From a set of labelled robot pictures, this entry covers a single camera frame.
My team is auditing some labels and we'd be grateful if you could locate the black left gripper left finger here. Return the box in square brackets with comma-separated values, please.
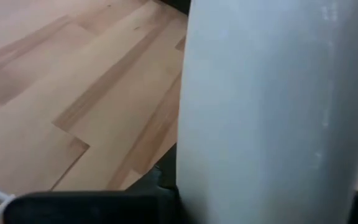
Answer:
[3, 143, 183, 224]

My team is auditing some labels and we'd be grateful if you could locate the plain white plate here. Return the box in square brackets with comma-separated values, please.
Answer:
[175, 0, 358, 224]

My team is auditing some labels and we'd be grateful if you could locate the black aluminium table frame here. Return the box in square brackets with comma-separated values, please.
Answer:
[158, 0, 192, 16]

